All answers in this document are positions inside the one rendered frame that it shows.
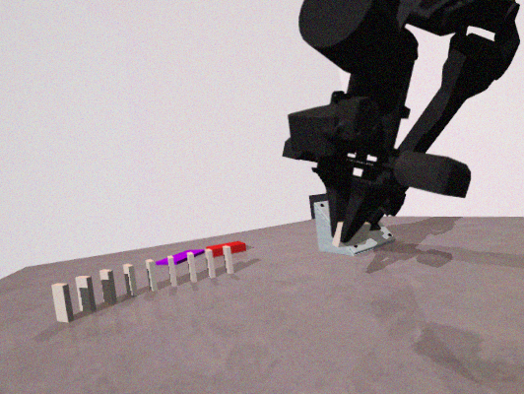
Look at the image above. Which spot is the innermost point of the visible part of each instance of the red rectangular block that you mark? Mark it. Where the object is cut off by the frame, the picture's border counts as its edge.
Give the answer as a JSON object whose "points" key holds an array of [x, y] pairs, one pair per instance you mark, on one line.
{"points": [[217, 250]]}

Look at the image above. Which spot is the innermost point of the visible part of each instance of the purple flat block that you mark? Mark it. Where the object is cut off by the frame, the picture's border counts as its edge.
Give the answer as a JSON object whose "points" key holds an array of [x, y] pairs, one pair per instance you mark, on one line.
{"points": [[182, 256]]}

